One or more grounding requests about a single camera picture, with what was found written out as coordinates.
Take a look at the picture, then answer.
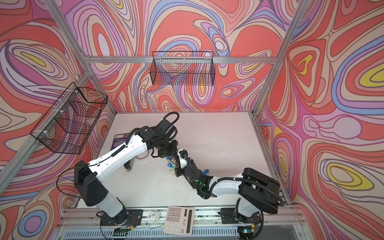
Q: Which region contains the round keyring disc with keys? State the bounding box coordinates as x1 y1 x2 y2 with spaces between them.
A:
166 155 180 173

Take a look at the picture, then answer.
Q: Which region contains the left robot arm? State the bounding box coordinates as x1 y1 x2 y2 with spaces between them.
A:
72 112 180 223

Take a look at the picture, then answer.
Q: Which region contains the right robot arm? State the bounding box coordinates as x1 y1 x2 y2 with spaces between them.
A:
172 150 287 219

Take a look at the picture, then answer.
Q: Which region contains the clear tape roll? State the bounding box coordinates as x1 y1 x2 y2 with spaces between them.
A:
136 151 150 162

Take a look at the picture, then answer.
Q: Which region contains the white pink calculator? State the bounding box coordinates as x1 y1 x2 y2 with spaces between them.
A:
163 206 195 237

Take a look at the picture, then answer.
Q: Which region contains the purple book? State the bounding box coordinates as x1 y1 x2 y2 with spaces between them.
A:
111 133 131 150

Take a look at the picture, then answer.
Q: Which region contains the small white label card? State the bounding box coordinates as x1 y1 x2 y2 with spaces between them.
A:
148 211 161 221

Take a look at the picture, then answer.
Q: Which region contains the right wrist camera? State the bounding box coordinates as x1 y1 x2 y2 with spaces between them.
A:
178 149 189 169

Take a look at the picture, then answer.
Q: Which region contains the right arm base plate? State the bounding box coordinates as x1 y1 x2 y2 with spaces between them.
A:
218 208 262 225

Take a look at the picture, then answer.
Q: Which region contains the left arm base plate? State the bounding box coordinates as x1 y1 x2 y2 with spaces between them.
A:
100 209 144 227

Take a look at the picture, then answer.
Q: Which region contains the back wire basket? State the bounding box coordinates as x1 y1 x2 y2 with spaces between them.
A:
150 50 216 86

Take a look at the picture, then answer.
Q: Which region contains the wire basket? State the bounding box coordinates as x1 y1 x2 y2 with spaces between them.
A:
150 50 216 86
30 83 108 155

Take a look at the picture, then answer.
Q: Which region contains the left wire basket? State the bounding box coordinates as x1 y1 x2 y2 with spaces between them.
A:
30 83 108 155

